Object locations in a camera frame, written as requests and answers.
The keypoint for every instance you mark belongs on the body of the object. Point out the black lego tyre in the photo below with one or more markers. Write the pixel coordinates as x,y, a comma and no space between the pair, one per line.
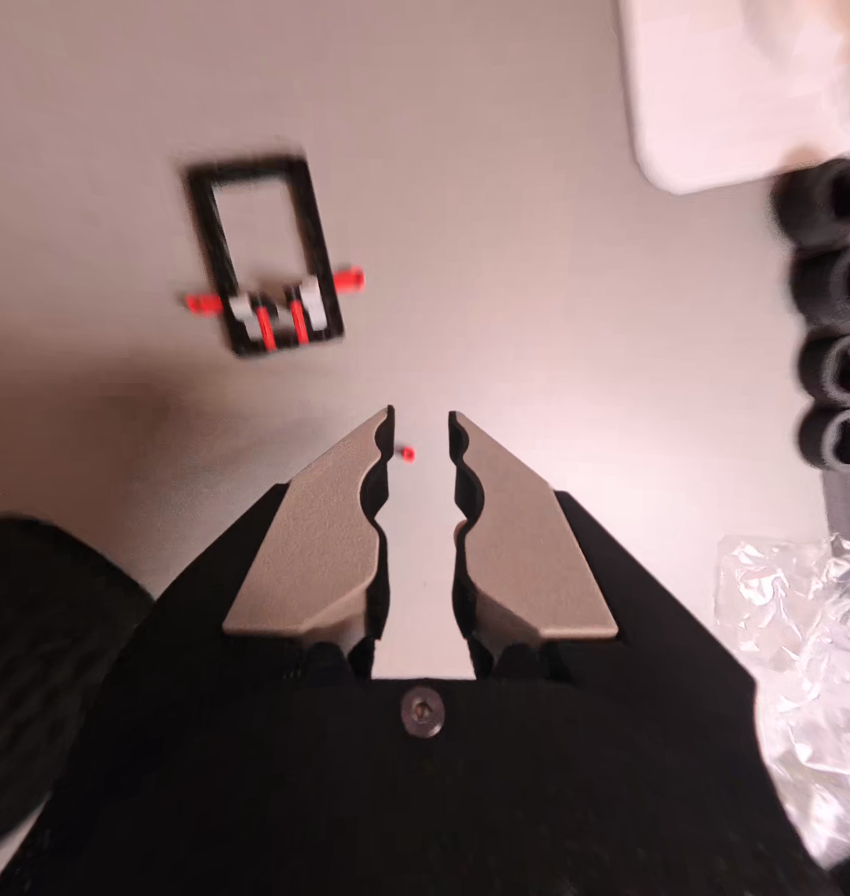
824,367
824,437
820,287
813,203

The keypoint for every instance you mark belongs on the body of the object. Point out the person's dark clothing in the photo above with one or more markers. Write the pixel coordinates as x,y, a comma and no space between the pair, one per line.
47,630

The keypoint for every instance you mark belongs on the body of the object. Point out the black lego frame red pins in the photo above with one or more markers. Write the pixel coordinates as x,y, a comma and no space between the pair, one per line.
323,238

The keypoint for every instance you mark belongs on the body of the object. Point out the white desk stand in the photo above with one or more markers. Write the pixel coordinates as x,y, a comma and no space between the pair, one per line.
733,91

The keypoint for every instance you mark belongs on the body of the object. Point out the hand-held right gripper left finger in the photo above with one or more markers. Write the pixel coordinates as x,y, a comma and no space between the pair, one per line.
313,553

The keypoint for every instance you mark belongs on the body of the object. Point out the dark grey bar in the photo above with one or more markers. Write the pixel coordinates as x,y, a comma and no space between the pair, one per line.
848,507

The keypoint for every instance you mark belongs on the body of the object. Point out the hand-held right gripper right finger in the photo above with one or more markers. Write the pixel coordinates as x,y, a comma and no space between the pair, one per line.
530,553

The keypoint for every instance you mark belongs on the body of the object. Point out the small red lego pin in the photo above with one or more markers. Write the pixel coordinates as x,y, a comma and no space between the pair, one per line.
407,454

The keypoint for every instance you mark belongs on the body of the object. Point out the clear plastic bag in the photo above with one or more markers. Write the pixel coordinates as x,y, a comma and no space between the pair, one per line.
803,665

